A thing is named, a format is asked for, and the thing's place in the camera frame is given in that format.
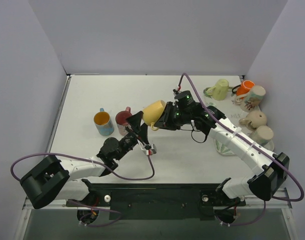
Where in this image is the aluminium rail frame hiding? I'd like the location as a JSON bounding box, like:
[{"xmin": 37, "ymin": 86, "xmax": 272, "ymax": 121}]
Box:
[{"xmin": 22, "ymin": 188, "xmax": 293, "ymax": 211}]

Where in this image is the yellow mug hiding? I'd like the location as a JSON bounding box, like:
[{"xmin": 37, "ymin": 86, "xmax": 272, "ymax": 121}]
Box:
[{"xmin": 142, "ymin": 100, "xmax": 166, "ymax": 131}]

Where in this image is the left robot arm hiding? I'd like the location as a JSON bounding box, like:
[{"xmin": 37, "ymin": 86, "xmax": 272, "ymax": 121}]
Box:
[{"xmin": 19, "ymin": 111, "xmax": 150, "ymax": 209}]

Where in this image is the orange mug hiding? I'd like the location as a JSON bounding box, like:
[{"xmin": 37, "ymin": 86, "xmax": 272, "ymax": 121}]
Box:
[{"xmin": 231, "ymin": 80, "xmax": 255, "ymax": 100}]

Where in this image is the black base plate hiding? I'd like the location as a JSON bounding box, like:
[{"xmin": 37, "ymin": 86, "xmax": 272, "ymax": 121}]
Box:
[{"xmin": 80, "ymin": 182, "xmax": 246, "ymax": 220}]

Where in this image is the white coral pattern mug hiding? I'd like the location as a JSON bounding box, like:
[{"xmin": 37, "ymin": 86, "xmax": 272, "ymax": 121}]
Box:
[{"xmin": 234, "ymin": 85, "xmax": 266, "ymax": 113}]

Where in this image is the beige round mug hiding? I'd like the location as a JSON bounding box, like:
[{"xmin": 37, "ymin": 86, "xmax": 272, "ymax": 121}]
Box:
[{"xmin": 238, "ymin": 110, "xmax": 268, "ymax": 131}]

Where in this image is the floral serving tray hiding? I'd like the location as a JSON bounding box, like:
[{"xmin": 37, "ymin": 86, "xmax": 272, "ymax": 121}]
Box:
[{"xmin": 203, "ymin": 87, "xmax": 275, "ymax": 156}]

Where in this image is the pink ghost mug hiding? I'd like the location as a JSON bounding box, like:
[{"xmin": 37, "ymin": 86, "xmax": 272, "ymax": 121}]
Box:
[{"xmin": 115, "ymin": 106, "xmax": 132, "ymax": 136}]

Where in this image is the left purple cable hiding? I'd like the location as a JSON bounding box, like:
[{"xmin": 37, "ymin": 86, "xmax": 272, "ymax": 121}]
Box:
[{"xmin": 11, "ymin": 152, "xmax": 156, "ymax": 228}]

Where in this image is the light green mug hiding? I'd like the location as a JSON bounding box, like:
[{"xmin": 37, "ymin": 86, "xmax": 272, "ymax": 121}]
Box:
[{"xmin": 206, "ymin": 78, "xmax": 229, "ymax": 101}]

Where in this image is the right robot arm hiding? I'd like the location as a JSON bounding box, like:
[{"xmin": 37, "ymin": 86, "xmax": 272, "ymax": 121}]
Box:
[{"xmin": 154, "ymin": 90, "xmax": 290, "ymax": 205}]

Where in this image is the blue butterfly mug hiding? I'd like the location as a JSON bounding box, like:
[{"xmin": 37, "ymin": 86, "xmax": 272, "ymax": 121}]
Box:
[{"xmin": 93, "ymin": 108, "xmax": 115, "ymax": 137}]

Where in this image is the cream floral mug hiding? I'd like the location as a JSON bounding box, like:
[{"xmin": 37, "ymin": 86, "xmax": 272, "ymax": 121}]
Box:
[{"xmin": 249, "ymin": 125, "xmax": 274, "ymax": 147}]

